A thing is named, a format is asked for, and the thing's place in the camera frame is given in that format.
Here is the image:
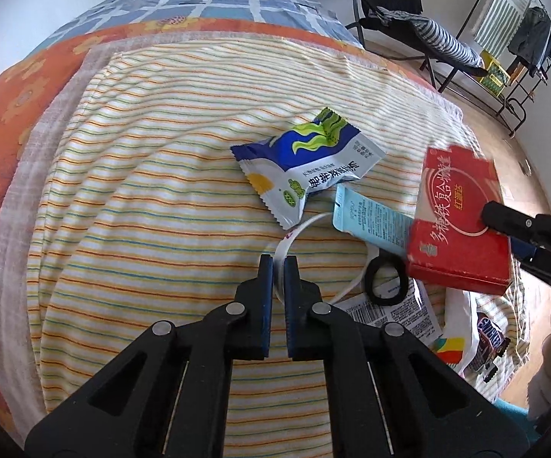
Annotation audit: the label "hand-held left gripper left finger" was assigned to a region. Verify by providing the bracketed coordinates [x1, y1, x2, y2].
[24, 254, 276, 458]

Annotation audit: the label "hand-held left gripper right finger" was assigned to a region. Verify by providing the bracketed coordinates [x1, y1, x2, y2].
[285, 255, 529, 458]

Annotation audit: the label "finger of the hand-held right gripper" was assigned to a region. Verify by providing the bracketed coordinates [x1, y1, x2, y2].
[482, 201, 551, 249]
[511, 241, 551, 294]

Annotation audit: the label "red cardboard box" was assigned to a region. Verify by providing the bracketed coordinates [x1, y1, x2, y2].
[406, 145, 512, 297]

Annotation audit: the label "white ribbon strip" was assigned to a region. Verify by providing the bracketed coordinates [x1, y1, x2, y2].
[274, 212, 376, 306]

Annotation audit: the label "black hair tie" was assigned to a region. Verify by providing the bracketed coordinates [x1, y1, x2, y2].
[364, 254, 409, 306]

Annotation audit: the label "white barcode packet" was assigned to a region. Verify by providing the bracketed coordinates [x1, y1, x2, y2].
[339, 279, 443, 339]

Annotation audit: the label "dark chocolate bar wrapper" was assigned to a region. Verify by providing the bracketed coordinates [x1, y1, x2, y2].
[466, 312, 511, 382]

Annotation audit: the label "white bag with colourful print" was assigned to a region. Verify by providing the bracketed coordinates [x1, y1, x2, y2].
[430, 291, 479, 375]

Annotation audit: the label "light blue sachet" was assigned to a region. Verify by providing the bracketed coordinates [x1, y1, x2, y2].
[333, 186, 415, 259]

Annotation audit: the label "blue white green snack packet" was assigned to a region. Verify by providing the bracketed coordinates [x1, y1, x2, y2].
[230, 106, 387, 231]

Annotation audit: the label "yellow plastic crate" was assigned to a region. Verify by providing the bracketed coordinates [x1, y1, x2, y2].
[478, 52, 512, 94]

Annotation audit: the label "yellow striped blanket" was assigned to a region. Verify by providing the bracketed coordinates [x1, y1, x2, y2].
[27, 38, 529, 458]

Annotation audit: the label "teal floor mat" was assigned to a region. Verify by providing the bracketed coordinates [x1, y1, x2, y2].
[492, 398, 530, 423]

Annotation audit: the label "dark hanging clothes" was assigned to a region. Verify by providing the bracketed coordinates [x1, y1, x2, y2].
[509, 6, 551, 77]

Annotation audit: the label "black white striped cushion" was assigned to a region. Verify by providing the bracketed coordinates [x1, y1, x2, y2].
[375, 8, 488, 77]

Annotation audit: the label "green striped hanging towel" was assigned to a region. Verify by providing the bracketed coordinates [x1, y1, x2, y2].
[473, 0, 538, 58]

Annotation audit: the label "black metal clothes rack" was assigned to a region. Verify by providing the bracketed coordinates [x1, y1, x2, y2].
[438, 0, 551, 137]

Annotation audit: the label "blue checked bed sheet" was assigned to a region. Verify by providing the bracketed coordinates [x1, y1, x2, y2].
[41, 0, 352, 44]

